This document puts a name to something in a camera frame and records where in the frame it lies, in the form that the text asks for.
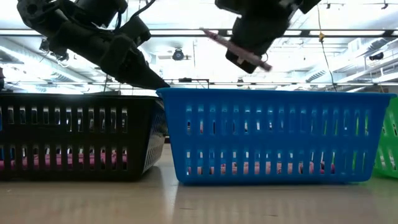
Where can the thin black rail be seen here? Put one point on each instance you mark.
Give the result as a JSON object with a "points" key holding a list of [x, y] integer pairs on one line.
{"points": [[202, 83]]}

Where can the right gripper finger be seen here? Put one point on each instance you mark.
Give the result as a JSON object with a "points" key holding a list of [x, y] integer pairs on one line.
{"points": [[245, 65]]}

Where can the black track lights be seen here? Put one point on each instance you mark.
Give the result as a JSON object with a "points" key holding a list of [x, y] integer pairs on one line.
{"points": [[63, 58]]}

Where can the black plastic basket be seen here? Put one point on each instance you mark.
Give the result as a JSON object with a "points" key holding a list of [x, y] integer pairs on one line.
{"points": [[77, 137]]}

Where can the blue plastic basket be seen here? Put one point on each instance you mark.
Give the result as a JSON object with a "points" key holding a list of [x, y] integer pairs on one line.
{"points": [[273, 137]]}

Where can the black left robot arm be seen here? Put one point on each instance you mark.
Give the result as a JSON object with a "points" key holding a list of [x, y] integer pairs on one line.
{"points": [[96, 9]]}

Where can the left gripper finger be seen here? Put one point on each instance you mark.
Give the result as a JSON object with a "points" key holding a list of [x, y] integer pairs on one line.
{"points": [[143, 79]]}

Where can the black ceiling fixture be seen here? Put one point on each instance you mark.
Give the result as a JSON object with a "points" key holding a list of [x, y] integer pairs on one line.
{"points": [[376, 56]]}

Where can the green plastic basket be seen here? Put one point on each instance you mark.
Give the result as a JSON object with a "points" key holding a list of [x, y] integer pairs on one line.
{"points": [[388, 140]]}

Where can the thin pink item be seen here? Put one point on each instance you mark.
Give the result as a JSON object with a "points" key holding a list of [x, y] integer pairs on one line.
{"points": [[230, 46]]}

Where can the black ceiling spotlight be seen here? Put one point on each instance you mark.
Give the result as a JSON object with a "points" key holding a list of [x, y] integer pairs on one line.
{"points": [[178, 54]]}

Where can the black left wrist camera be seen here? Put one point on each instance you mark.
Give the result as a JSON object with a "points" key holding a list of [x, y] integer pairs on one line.
{"points": [[116, 53]]}

